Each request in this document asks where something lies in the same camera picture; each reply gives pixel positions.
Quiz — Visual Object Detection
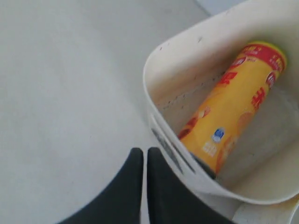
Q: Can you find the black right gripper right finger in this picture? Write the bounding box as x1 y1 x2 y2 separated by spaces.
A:
147 147 232 224

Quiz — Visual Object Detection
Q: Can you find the yellow Lay's chips can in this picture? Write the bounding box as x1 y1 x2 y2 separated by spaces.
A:
178 41 287 178

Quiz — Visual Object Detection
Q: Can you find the cream bin with triangle mark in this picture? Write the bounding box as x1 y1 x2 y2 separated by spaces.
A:
143 0 299 204

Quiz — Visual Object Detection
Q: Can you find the cream bin with square mark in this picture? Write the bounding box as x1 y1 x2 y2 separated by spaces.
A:
232 196 299 224

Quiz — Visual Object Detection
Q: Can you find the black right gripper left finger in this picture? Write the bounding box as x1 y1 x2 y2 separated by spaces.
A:
61 148 143 224

